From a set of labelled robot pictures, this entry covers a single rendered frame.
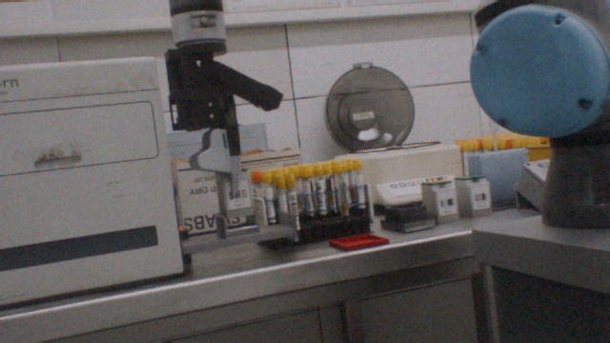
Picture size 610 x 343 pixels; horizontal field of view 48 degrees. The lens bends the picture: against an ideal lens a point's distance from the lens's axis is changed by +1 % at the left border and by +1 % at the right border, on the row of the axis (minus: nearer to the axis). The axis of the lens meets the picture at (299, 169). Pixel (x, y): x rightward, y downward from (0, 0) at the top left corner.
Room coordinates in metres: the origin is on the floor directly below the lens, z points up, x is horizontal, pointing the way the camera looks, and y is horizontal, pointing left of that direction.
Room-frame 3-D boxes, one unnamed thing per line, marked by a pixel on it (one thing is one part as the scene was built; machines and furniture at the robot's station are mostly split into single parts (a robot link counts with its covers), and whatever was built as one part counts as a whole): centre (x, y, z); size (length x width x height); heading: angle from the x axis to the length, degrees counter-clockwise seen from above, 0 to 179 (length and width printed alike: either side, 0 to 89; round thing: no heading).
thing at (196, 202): (1.37, 0.15, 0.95); 0.29 x 0.25 x 0.15; 19
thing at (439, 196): (1.13, -0.23, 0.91); 0.05 x 0.04 x 0.07; 19
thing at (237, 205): (0.97, 0.10, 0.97); 0.05 x 0.04 x 0.06; 19
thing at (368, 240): (0.99, -0.07, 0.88); 0.07 x 0.07 x 0.01; 19
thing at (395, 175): (1.43, -0.21, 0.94); 0.30 x 0.24 x 0.12; 10
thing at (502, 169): (1.22, -0.36, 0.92); 0.10 x 0.07 x 0.10; 111
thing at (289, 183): (1.10, -0.01, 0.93); 0.17 x 0.09 x 0.11; 110
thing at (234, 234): (0.97, 0.12, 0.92); 0.21 x 0.07 x 0.05; 109
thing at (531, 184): (1.13, -0.40, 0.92); 0.13 x 0.07 x 0.08; 19
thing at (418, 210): (1.10, -0.16, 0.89); 0.09 x 0.05 x 0.04; 18
